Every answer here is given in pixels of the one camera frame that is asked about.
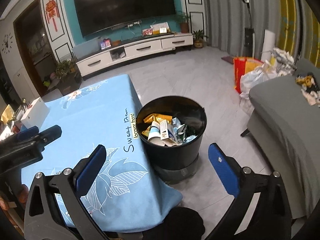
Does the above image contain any yellow chips bag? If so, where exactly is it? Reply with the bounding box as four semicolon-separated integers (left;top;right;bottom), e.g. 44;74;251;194
142;113;172;137

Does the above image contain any white paper cup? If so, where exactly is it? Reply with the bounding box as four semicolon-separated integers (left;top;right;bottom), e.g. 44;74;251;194
148;121;165;147

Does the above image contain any blue white medicine box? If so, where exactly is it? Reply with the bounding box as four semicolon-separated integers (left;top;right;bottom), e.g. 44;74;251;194
160;120;180;147

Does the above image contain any dark green snack wrapper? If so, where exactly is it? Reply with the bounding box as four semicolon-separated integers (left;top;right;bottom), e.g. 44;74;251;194
172;117;197;145

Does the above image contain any black trash bin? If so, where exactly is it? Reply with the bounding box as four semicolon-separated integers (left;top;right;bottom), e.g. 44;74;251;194
136;96;207;184

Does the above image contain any white storage box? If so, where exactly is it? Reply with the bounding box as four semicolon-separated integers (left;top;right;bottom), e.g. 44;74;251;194
21;98;50;128

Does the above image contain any potted plant stand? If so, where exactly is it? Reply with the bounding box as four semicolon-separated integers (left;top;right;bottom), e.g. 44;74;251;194
55;59;82;96

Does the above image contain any blue floral tablecloth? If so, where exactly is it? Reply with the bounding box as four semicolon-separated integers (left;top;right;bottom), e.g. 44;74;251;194
22;75;182;233

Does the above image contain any grey sofa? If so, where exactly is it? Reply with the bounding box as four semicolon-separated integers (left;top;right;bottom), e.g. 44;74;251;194
247;58;319;219

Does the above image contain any white tv cabinet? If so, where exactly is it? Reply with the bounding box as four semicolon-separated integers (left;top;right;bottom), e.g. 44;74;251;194
76;33;193;78

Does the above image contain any white plastic bag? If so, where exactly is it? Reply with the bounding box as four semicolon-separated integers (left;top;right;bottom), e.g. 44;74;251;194
240;61;278;99

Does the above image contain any black television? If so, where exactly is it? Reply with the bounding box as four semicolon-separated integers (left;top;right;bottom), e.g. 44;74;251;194
74;0;176;36

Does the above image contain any red yellow shopping bag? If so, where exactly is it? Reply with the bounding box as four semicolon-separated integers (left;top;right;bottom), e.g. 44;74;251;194
233;57;263;94

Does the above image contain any white paper roll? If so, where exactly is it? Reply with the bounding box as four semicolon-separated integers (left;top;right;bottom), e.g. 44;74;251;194
261;29;276;62

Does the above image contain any standing vacuum cleaner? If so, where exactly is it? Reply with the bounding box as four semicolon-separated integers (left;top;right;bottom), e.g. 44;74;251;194
242;0;255;58

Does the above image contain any corner potted plant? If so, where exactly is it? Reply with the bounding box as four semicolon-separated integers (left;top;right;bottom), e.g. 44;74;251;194
193;30;208;48

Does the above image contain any grey curtain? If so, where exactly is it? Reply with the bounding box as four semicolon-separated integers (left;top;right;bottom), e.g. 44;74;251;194
205;0;319;67

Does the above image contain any wall clock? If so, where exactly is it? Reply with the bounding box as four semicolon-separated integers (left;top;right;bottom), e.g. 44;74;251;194
2;33;13;54

